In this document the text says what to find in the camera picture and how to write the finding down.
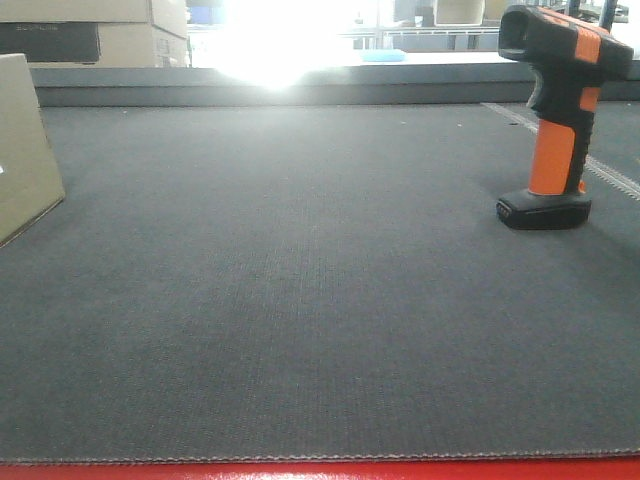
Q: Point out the brown cardboard package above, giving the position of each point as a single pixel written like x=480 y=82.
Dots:
x=31 y=183

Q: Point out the orange black barcode scanner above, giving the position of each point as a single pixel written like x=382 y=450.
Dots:
x=571 y=59

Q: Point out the upper stacked cardboard box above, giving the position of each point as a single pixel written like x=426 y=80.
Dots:
x=170 y=16

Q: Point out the large cardboard box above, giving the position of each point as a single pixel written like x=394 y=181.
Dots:
x=93 y=45

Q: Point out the light blue pad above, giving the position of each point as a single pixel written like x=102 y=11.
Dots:
x=382 y=55

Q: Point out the red conveyor frame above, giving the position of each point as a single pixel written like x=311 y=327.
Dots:
x=535 y=468

